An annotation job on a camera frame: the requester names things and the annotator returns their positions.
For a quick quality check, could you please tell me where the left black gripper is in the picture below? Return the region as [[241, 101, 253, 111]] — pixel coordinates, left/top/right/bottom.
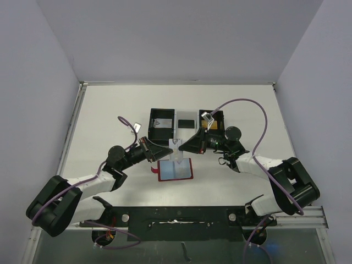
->
[[119, 136, 173, 171]]

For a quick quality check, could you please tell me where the red leather card holder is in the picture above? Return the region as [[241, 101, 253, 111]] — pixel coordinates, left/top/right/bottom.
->
[[151, 158, 194, 182]]

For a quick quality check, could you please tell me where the silver VIP card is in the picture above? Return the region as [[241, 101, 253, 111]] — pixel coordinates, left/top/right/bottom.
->
[[174, 160, 192, 179], [153, 118, 173, 129]]

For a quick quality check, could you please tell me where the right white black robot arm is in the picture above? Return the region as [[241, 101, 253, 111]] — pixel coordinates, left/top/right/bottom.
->
[[178, 126, 321, 225]]

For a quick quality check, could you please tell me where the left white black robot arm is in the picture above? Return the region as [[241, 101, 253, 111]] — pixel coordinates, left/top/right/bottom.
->
[[25, 137, 173, 237]]

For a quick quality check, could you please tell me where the gold VIP card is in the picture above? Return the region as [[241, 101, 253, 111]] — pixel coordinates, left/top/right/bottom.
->
[[201, 120, 218, 130]]

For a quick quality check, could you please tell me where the black card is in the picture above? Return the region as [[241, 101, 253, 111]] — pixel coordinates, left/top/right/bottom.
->
[[178, 119, 195, 129]]

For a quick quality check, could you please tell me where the white middle bin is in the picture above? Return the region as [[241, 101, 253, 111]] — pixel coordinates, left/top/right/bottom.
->
[[173, 109, 199, 142]]

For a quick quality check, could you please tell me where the left black bin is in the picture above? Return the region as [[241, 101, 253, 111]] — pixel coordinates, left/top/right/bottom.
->
[[148, 108, 175, 142]]

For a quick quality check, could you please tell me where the black bin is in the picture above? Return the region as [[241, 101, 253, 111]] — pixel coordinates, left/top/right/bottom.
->
[[199, 109, 225, 135], [148, 108, 175, 142]]

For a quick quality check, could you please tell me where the right black bin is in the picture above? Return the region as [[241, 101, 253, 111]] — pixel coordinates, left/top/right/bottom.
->
[[199, 109, 225, 135]]

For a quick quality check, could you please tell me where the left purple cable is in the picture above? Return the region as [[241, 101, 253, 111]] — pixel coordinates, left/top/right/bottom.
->
[[31, 115, 144, 250]]

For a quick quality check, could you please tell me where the short black cable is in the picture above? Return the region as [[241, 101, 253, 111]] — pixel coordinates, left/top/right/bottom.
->
[[218, 155, 234, 167]]

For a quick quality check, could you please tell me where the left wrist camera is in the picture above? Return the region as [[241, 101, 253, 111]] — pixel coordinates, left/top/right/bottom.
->
[[131, 122, 141, 135]]

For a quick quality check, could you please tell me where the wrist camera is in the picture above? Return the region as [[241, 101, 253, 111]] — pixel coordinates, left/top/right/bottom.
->
[[201, 112, 215, 130], [131, 122, 141, 135]]

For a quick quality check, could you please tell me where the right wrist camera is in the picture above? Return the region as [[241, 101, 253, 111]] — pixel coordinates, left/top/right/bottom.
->
[[201, 112, 215, 130]]

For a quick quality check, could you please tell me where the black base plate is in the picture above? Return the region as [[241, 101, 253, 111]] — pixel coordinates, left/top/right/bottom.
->
[[82, 206, 277, 241]]

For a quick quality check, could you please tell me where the aluminium left rail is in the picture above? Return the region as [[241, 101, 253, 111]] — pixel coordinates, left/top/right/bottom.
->
[[55, 82, 87, 179]]

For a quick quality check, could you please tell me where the aluminium rail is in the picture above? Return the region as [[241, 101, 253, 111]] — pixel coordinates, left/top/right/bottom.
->
[[27, 205, 329, 230], [55, 82, 87, 179]]

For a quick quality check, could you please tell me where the aluminium front rail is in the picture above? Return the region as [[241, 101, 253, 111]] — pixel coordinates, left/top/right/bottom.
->
[[27, 205, 329, 230]]

